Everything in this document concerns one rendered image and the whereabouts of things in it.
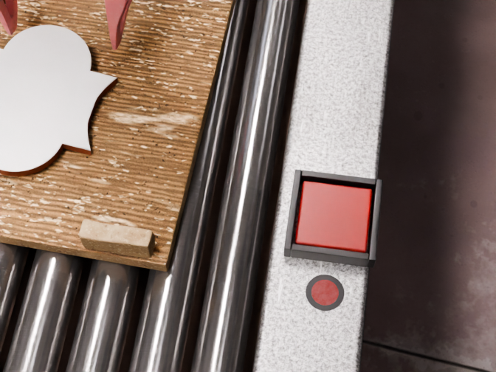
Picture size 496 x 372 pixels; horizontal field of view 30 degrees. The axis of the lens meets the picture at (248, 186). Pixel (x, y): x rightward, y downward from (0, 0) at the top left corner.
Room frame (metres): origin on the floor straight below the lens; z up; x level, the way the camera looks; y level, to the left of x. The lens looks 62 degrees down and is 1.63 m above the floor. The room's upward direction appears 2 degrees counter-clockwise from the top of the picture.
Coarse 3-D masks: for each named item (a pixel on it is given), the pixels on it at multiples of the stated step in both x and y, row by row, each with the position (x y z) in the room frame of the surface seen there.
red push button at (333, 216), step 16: (304, 192) 0.36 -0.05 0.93; (320, 192) 0.36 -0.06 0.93; (336, 192) 0.36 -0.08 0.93; (352, 192) 0.36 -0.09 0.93; (368, 192) 0.36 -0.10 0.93; (304, 208) 0.34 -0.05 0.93; (320, 208) 0.34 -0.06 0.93; (336, 208) 0.34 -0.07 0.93; (352, 208) 0.34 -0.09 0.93; (368, 208) 0.34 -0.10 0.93; (304, 224) 0.33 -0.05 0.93; (320, 224) 0.33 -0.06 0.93; (336, 224) 0.33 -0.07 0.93; (352, 224) 0.33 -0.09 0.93; (368, 224) 0.33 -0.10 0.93; (304, 240) 0.32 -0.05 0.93; (320, 240) 0.31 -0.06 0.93; (336, 240) 0.31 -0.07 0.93; (352, 240) 0.31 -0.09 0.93
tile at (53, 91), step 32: (32, 32) 0.52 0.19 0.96; (64, 32) 0.52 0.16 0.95; (0, 64) 0.48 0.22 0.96; (32, 64) 0.48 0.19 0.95; (64, 64) 0.48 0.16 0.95; (0, 96) 0.45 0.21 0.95; (32, 96) 0.45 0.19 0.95; (64, 96) 0.45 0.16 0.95; (96, 96) 0.45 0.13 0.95; (0, 128) 0.42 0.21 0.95; (32, 128) 0.42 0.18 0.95; (64, 128) 0.42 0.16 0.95; (0, 160) 0.39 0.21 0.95; (32, 160) 0.39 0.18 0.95
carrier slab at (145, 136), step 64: (64, 0) 0.57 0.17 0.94; (192, 0) 0.56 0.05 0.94; (128, 64) 0.49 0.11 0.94; (192, 64) 0.49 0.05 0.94; (128, 128) 0.42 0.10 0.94; (192, 128) 0.42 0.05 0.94; (0, 192) 0.37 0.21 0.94; (64, 192) 0.36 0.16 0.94; (128, 192) 0.36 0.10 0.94; (128, 256) 0.30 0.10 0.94
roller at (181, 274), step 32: (224, 64) 0.50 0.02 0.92; (224, 96) 0.47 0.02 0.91; (224, 128) 0.44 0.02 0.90; (192, 192) 0.37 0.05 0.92; (192, 224) 0.34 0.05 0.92; (192, 256) 0.31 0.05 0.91; (160, 288) 0.28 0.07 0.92; (192, 288) 0.28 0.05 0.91; (160, 320) 0.25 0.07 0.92; (160, 352) 0.23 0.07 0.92
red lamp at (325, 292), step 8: (320, 280) 0.28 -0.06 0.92; (328, 280) 0.28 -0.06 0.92; (312, 288) 0.28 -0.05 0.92; (320, 288) 0.28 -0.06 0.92; (328, 288) 0.28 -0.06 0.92; (336, 288) 0.28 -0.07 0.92; (312, 296) 0.27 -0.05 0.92; (320, 296) 0.27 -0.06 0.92; (328, 296) 0.27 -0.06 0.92; (336, 296) 0.27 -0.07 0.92; (320, 304) 0.26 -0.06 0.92; (328, 304) 0.26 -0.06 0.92
